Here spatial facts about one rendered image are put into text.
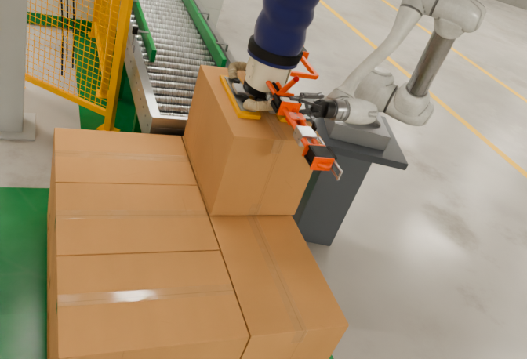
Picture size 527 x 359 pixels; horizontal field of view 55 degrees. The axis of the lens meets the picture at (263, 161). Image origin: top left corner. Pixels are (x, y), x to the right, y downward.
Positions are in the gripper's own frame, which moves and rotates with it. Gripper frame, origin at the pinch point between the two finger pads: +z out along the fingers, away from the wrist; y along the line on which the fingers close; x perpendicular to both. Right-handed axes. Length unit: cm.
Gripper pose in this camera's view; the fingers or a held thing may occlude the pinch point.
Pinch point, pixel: (287, 105)
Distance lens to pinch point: 196.4
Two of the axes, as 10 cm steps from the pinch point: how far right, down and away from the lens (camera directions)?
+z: -9.1, -0.4, -4.2
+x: -3.1, -6.0, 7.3
